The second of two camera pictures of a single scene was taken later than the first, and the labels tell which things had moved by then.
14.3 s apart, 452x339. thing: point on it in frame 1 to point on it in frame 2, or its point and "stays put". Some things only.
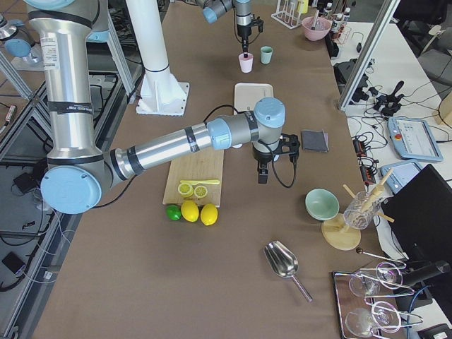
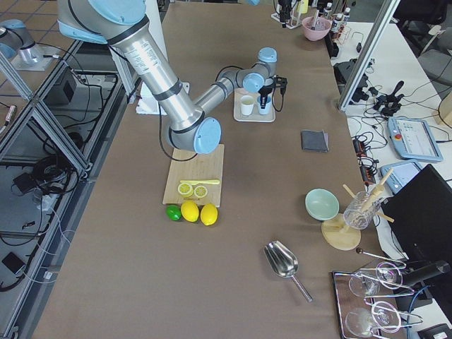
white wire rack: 289,13 stays put
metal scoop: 282,261 stays put
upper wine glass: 387,274 stays put
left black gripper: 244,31 to 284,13
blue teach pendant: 412,138 stays put
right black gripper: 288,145 to 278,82
